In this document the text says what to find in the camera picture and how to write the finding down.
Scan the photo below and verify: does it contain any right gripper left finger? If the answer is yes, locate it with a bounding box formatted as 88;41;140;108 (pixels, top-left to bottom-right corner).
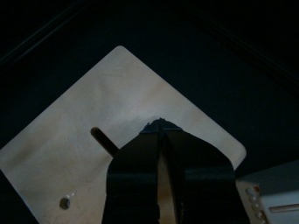
101;128;164;224

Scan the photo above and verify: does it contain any grey toy oven box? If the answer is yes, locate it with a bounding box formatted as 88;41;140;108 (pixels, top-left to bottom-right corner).
235;159;299;224

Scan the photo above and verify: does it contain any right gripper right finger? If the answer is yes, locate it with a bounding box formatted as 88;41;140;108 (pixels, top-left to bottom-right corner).
144;117;251;224

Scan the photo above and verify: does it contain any wooden drawer box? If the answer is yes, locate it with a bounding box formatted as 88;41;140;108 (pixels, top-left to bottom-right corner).
0;45;248;224

